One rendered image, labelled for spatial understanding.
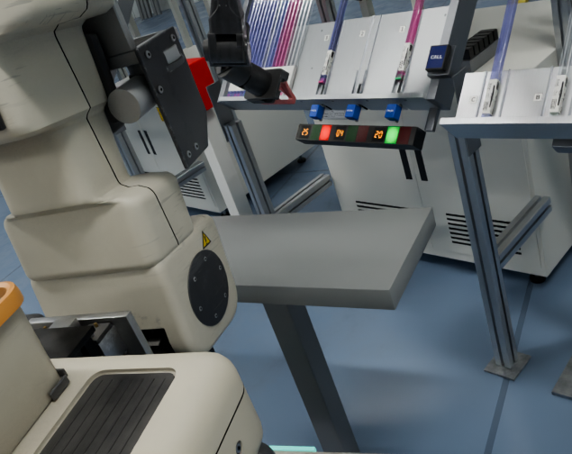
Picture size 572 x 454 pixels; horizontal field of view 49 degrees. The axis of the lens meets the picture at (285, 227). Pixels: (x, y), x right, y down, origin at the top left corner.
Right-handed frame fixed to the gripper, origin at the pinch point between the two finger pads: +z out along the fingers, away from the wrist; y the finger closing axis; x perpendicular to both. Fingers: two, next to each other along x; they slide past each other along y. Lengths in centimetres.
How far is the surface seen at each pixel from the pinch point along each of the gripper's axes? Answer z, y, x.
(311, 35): 8.5, 9.4, -19.9
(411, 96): 7.2, -26.6, -2.9
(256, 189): 29, 39, 16
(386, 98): 7.3, -20.4, -2.7
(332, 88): 8.9, -2.5, -6.0
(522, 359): 63, -35, 43
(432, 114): 12.9, -28.5, -1.2
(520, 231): 48, -35, 14
